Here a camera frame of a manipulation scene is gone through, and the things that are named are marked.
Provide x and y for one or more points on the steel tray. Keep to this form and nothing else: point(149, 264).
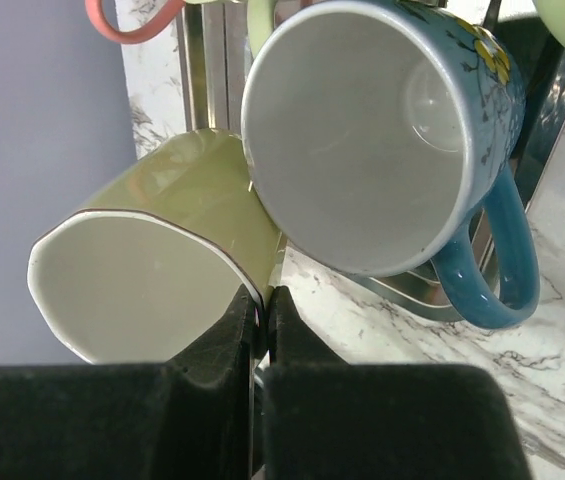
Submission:
point(215, 58)

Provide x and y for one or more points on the pink and blue mug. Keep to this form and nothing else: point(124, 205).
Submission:
point(132, 27)

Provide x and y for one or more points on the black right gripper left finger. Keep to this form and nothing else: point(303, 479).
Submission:
point(185, 418)

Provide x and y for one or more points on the lime green faceted mug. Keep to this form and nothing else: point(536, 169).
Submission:
point(153, 260)

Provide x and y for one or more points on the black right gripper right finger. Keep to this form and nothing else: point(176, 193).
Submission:
point(326, 419)

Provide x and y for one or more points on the blue dotted mug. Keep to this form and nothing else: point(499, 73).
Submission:
point(378, 136)

